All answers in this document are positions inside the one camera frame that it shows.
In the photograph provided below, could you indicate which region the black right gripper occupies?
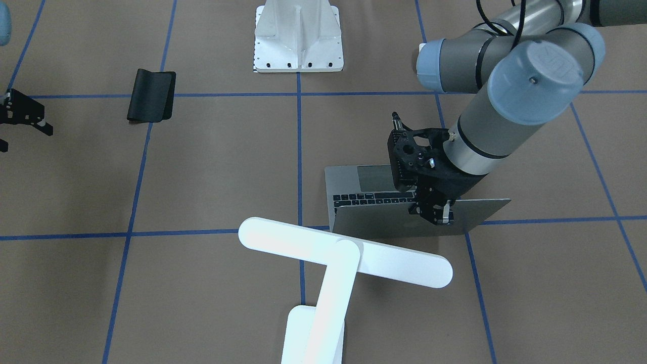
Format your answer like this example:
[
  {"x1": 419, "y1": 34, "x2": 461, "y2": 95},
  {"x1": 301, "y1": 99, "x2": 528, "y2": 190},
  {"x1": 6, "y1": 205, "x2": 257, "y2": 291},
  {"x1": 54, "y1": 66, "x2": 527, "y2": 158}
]
[{"x1": 1, "y1": 89, "x2": 54, "y2": 136}]

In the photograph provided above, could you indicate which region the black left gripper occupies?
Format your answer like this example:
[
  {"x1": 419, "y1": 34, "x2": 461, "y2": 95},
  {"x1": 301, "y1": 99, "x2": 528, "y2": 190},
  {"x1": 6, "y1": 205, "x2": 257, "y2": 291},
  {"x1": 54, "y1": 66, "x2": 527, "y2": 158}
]
[{"x1": 387, "y1": 112, "x2": 485, "y2": 225}]

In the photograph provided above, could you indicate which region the silver laptop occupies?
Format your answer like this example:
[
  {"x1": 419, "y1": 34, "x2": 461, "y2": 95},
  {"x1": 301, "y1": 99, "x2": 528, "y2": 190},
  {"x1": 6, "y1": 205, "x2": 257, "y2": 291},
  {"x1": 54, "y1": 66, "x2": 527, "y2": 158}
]
[{"x1": 325, "y1": 164, "x2": 511, "y2": 240}]

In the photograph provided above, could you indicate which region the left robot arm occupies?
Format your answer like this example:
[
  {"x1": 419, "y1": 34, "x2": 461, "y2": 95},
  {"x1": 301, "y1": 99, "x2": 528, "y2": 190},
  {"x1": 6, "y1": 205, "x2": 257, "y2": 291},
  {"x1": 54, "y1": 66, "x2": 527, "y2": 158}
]
[{"x1": 387, "y1": 1, "x2": 645, "y2": 226}]

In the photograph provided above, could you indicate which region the black mouse pad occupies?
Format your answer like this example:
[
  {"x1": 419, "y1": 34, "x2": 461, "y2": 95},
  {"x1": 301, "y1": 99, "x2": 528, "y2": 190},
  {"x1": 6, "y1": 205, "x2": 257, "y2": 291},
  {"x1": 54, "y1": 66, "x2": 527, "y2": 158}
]
[{"x1": 126, "y1": 68, "x2": 176, "y2": 123}]

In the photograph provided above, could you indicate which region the white desk lamp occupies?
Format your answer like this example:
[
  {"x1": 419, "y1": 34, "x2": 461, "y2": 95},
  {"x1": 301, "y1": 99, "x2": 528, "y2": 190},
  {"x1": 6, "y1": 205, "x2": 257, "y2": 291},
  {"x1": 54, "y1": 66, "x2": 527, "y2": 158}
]
[{"x1": 238, "y1": 217, "x2": 453, "y2": 363}]

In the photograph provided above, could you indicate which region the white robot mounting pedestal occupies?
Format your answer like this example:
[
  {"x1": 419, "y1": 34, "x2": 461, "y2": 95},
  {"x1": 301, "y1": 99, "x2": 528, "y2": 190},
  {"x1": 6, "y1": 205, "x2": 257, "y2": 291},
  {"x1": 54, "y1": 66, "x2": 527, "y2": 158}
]
[{"x1": 253, "y1": 1, "x2": 344, "y2": 73}]

